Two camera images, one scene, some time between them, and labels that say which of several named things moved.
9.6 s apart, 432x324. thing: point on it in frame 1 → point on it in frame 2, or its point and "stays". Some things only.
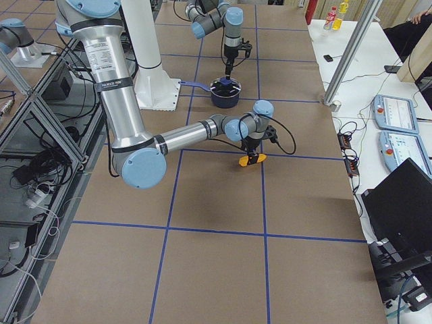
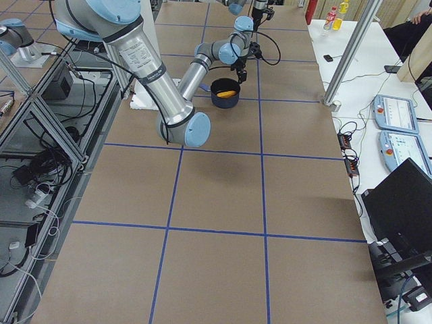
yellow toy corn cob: [244, 160] → [226, 94]
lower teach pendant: [396, 148] stays
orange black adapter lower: [352, 167] stays
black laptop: [398, 209] stays
